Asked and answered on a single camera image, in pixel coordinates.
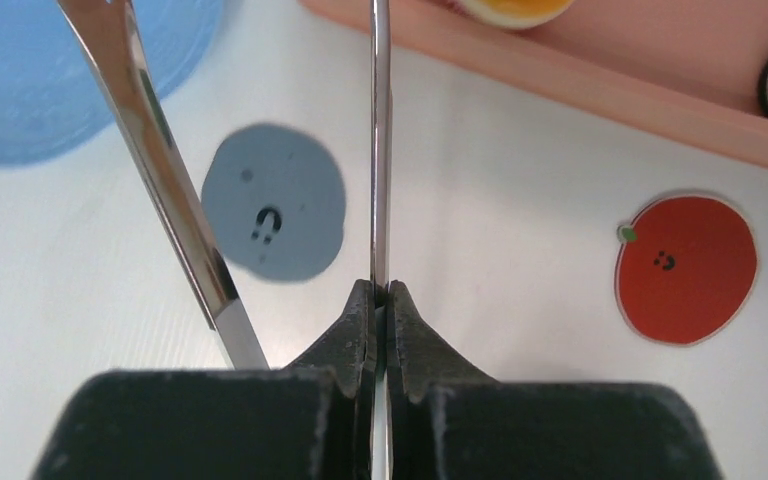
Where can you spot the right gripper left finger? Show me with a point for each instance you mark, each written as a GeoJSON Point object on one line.
{"type": "Point", "coordinates": [308, 420]}

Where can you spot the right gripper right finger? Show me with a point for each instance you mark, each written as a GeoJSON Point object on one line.
{"type": "Point", "coordinates": [451, 420]}

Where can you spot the blue three-tier cake stand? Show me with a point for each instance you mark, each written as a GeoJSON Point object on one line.
{"type": "Point", "coordinates": [50, 102]}

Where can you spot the metal serving tongs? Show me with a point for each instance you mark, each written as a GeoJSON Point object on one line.
{"type": "Point", "coordinates": [111, 43]}

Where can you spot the blue-grey round coaster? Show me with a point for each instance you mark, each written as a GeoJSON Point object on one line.
{"type": "Point", "coordinates": [276, 202]}

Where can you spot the red round coaster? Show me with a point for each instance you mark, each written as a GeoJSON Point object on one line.
{"type": "Point", "coordinates": [686, 265]}

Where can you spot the orange glazed donut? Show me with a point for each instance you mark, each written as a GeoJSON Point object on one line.
{"type": "Point", "coordinates": [512, 14]}

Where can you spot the pink dessert tray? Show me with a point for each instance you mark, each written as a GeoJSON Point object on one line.
{"type": "Point", "coordinates": [684, 70]}

